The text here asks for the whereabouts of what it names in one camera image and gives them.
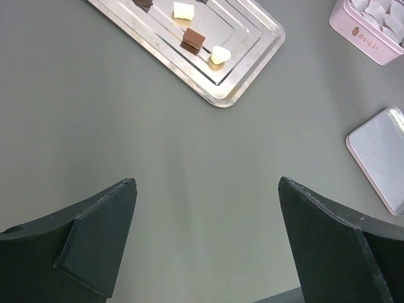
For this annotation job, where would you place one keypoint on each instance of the silver metal tray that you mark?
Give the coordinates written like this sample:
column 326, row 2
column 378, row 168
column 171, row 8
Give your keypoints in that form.
column 244, row 28

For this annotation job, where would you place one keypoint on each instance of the white heart chocolate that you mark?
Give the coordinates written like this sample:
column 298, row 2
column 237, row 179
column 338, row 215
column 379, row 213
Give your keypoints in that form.
column 219, row 55

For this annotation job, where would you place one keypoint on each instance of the white rectangular chocolate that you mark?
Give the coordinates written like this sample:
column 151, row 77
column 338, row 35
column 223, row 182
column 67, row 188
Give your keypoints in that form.
column 183, row 11

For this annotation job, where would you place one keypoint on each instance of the pink chocolate tin box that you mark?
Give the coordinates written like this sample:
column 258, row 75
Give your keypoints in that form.
column 352, row 26

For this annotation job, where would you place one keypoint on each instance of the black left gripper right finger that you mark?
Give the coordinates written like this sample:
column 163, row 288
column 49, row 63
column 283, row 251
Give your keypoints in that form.
column 340, row 254

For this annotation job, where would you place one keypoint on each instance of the brown milk chocolate block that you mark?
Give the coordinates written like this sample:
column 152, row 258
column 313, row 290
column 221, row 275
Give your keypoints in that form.
column 192, row 41

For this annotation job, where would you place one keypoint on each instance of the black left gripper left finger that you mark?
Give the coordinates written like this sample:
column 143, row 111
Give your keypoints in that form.
column 71, row 255

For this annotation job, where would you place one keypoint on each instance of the dark round chocolate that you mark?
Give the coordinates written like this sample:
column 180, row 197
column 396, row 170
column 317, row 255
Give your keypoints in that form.
column 145, row 5

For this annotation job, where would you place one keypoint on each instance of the silver tin lid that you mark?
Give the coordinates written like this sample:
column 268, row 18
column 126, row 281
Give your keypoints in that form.
column 377, row 147

